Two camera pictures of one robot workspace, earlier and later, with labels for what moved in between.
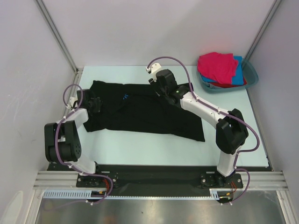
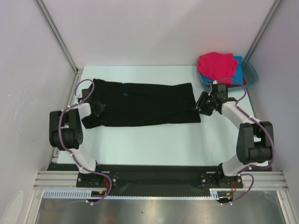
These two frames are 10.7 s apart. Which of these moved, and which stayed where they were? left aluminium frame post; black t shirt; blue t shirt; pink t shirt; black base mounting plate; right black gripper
Moved: right black gripper; black t shirt
Stayed: black base mounting plate; blue t shirt; pink t shirt; left aluminium frame post
